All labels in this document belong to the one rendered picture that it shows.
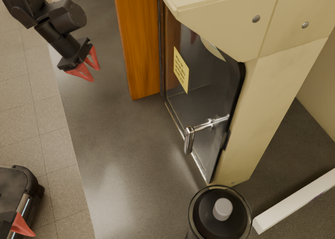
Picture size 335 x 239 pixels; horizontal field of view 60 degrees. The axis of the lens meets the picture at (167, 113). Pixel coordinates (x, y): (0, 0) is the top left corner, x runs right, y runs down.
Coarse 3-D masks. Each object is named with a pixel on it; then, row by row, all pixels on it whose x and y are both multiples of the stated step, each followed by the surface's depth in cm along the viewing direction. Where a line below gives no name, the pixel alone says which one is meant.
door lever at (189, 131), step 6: (210, 120) 55; (192, 126) 55; (198, 126) 55; (204, 126) 55; (210, 126) 55; (186, 132) 54; (192, 132) 54; (186, 138) 56; (192, 138) 56; (186, 144) 57; (192, 144) 58; (186, 150) 59
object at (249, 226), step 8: (200, 192) 51; (232, 192) 51; (192, 200) 50; (192, 208) 50; (248, 208) 50; (192, 216) 49; (248, 216) 49; (192, 224) 48; (248, 224) 48; (248, 232) 47
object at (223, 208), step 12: (204, 192) 51; (216, 192) 50; (228, 192) 50; (204, 204) 49; (216, 204) 46; (228, 204) 46; (240, 204) 49; (204, 216) 47; (216, 216) 46; (228, 216) 46; (240, 216) 47; (204, 228) 47; (216, 228) 46; (228, 228) 46; (240, 228) 47
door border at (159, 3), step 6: (162, 0) 60; (162, 6) 61; (162, 12) 62; (162, 18) 63; (162, 24) 65; (162, 30) 66; (162, 36) 67; (162, 42) 69; (162, 48) 71; (162, 54) 72; (162, 60) 74; (162, 66) 76; (162, 72) 77; (162, 78) 80; (162, 84) 82; (162, 90) 84
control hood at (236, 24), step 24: (168, 0) 27; (192, 0) 26; (216, 0) 27; (240, 0) 28; (264, 0) 29; (192, 24) 28; (216, 24) 29; (240, 24) 30; (264, 24) 32; (240, 48) 33
